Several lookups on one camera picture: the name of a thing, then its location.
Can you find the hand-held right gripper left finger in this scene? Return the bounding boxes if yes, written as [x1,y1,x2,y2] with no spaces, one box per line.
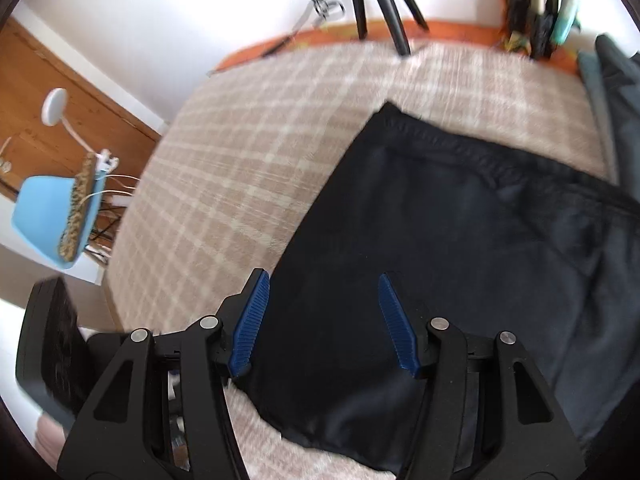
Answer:
[56,268,271,480]

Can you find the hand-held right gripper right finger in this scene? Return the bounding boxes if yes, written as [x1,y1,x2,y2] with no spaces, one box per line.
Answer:
[378,273,586,480]

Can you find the black pants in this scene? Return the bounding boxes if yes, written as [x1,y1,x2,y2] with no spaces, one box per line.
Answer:
[234,101,640,477]

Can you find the blue chair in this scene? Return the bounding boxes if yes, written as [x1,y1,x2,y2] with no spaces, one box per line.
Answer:
[12,175,107,270]

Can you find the leopard print cushion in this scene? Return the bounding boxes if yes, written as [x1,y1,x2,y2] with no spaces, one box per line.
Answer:
[56,152,100,257]

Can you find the beige checked blanket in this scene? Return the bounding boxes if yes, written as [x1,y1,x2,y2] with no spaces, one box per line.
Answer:
[102,40,621,480]

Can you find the white clip desk lamp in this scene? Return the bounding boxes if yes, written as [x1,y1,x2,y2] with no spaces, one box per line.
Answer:
[41,88,121,173]

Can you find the folded dark grey garment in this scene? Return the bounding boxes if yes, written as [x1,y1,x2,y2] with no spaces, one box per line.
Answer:
[576,34,640,192]

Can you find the black tripod legs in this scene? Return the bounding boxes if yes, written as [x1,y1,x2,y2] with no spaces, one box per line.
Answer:
[344,0,429,57]

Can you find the folded silver tripod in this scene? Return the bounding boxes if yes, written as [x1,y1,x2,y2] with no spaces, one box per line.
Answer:
[497,0,568,60]

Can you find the white cables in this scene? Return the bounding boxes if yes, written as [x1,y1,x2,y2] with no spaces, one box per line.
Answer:
[82,172,138,261]

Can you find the black ring light cable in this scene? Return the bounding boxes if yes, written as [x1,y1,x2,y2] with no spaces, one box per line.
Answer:
[260,0,347,57]

